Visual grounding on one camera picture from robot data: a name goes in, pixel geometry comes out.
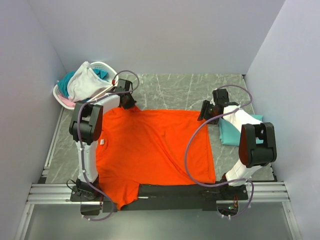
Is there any white t shirt in basket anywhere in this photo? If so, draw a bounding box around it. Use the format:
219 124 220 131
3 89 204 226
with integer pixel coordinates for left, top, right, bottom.
67 61 112 102

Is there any aluminium frame rail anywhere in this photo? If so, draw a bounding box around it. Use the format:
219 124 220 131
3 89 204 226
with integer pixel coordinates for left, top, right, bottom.
27 109 290 205

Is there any pink t shirt in basket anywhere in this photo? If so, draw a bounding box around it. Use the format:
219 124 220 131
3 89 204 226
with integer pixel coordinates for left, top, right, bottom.
57 94 76 110

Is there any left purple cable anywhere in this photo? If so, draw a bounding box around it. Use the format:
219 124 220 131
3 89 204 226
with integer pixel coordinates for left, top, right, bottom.
76 69 140 222

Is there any white plastic laundry basket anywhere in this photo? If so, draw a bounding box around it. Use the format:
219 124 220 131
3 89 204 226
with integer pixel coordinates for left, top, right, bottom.
53 61 119 110

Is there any folded teal t shirt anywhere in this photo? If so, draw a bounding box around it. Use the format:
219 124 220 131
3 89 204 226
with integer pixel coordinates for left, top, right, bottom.
219 114 265 146

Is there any orange t shirt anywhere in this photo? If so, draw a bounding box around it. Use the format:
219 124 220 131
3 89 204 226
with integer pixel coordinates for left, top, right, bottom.
96 107 216 209

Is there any teal t shirt in basket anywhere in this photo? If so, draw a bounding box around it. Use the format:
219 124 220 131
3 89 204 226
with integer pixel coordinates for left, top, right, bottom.
57 68 109 98

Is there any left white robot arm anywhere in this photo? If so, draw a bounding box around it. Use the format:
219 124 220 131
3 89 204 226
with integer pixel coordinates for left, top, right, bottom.
69 78 136 201

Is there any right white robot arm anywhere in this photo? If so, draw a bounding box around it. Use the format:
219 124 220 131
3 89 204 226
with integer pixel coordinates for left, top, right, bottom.
197 87 277 200

